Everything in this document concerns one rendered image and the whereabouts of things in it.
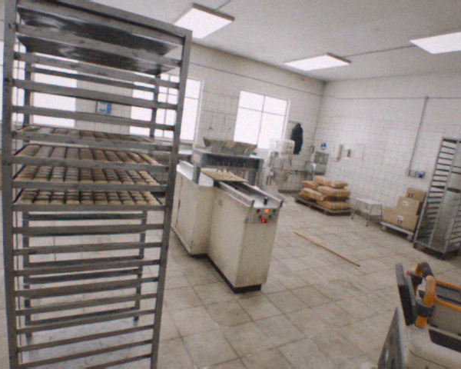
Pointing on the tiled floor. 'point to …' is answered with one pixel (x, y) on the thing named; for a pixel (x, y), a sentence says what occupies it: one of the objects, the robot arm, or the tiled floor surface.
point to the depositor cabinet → (192, 213)
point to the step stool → (370, 209)
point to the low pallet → (322, 207)
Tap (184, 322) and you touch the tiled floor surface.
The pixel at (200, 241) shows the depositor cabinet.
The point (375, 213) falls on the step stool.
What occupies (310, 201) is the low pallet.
